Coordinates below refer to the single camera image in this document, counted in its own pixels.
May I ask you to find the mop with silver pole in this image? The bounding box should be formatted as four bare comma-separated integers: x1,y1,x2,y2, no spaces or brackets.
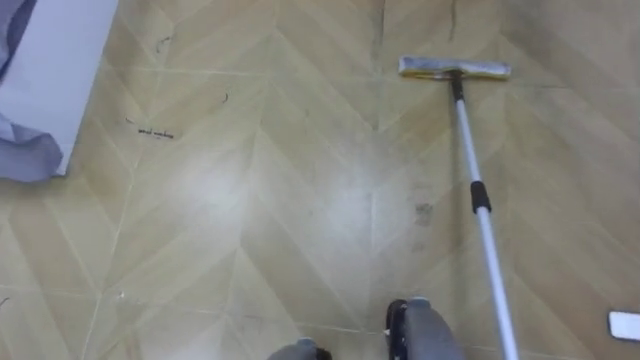
397,55,522,360

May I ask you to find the grey bed sheet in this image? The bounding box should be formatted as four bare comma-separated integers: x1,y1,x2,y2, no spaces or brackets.
0,0,65,183

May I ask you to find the white flat object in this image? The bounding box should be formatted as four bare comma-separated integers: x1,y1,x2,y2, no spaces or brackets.
607,310,640,343

